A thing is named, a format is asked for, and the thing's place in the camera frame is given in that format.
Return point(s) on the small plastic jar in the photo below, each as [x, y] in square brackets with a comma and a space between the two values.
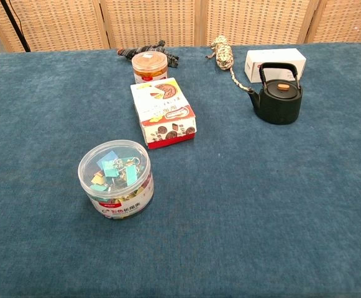
[150, 66]

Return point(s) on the black round object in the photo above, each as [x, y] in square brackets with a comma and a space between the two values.
[279, 108]

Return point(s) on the white and red snack box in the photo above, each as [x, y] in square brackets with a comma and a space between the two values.
[164, 115]

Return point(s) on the clear tub of binder clips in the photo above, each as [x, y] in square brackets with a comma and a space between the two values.
[118, 183]

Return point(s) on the blue carpet table cover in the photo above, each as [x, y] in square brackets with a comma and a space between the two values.
[230, 201]

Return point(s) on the dark striped knit glove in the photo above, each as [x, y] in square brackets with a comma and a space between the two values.
[146, 49]

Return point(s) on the woven rattan folding screen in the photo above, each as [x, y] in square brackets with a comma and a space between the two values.
[152, 21]

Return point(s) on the white cardboard box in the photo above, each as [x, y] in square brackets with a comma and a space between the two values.
[276, 57]

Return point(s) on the black tripod stand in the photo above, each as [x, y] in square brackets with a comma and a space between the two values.
[15, 25]

